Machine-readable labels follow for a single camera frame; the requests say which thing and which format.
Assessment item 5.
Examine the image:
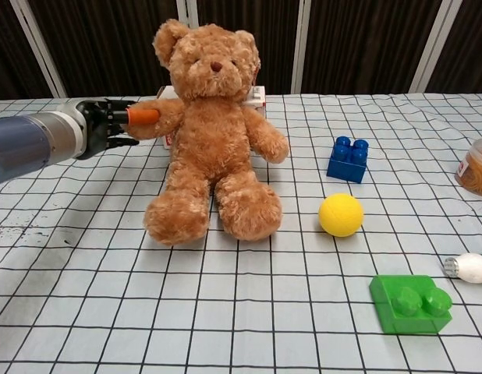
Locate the white light bulb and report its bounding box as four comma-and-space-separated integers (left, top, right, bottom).
443, 252, 482, 284

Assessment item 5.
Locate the white room divider frame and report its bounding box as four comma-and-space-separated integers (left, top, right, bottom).
9, 0, 455, 99

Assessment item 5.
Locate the clear plastic jar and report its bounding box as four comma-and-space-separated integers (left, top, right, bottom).
454, 137, 482, 197

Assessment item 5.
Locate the brown plush teddy bear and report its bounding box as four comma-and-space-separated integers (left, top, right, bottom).
126, 19, 291, 247

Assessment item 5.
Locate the white cardboard box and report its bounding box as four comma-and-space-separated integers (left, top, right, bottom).
155, 85, 267, 151

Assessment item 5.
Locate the yellow ball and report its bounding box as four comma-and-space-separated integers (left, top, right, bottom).
317, 192, 365, 238

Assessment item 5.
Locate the green toy building block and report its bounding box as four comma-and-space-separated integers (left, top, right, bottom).
368, 274, 454, 335

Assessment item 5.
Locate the checkered tablecloth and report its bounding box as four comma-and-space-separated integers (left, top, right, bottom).
0, 92, 482, 374

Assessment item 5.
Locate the blue toy building block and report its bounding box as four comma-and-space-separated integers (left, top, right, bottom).
326, 135, 370, 184

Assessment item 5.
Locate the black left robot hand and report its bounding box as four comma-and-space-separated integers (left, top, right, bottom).
75, 97, 161, 161

